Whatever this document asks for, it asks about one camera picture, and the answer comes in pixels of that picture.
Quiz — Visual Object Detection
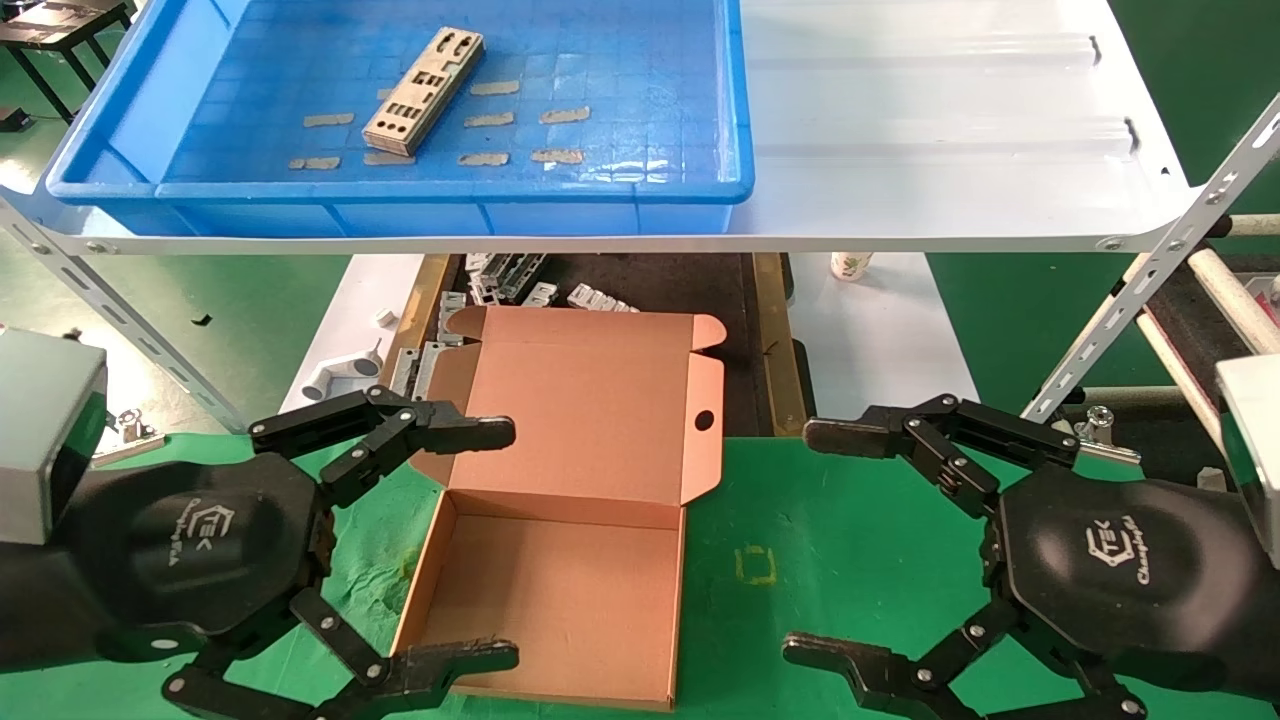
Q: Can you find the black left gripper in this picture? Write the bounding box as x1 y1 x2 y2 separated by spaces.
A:
0 385 521 720

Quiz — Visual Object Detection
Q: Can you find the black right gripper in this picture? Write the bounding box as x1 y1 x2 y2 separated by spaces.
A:
782 393 1280 720

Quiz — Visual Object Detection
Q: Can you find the brown cardboard box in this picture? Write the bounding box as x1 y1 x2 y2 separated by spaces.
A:
388 305 726 713

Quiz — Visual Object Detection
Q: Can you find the blue plastic tray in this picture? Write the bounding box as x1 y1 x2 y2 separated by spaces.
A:
45 0 756 238

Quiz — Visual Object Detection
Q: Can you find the white plastic pipe fitting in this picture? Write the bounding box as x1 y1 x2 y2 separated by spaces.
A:
300 338 384 403

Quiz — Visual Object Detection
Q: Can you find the silver binder clip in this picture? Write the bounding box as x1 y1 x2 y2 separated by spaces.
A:
100 408 168 469
1060 405 1143 466

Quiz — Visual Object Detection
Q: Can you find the white roller tube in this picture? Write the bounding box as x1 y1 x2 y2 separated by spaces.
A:
1205 213 1280 239
1188 247 1280 356
1135 308 1229 451

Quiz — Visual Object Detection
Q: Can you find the white metal shelf board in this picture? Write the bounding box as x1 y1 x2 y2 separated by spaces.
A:
0 0 1196 256

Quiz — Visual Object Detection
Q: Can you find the stack of metal plates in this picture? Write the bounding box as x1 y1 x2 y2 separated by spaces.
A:
362 40 485 157

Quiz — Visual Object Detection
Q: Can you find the black metal table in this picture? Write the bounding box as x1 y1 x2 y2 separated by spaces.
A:
0 0 136 126

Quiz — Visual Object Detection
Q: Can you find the dark grey metal bracket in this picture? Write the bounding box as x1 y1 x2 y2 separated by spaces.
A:
497 253 549 301

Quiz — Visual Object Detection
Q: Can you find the grey perforated rack post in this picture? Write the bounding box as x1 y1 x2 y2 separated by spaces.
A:
1020 95 1280 423
0 198 248 434

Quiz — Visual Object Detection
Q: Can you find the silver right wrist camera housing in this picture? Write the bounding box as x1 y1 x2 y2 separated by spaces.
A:
1215 352 1280 571

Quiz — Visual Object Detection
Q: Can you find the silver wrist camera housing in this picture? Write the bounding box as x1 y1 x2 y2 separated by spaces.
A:
0 328 108 546
1215 352 1280 571

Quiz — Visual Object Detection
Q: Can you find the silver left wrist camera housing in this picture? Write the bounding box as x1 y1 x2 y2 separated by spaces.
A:
0 328 108 546

